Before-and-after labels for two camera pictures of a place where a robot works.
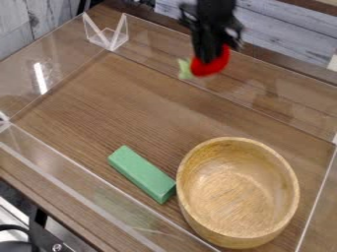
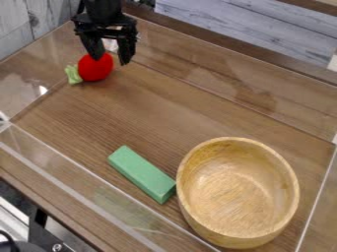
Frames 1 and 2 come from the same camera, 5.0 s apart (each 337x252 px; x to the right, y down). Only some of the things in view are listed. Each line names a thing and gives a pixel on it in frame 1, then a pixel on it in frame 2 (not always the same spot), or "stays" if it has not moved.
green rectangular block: (144, 174) stays
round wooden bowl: (237, 191) stays
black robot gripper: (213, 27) -> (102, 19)
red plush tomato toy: (209, 69) -> (96, 70)
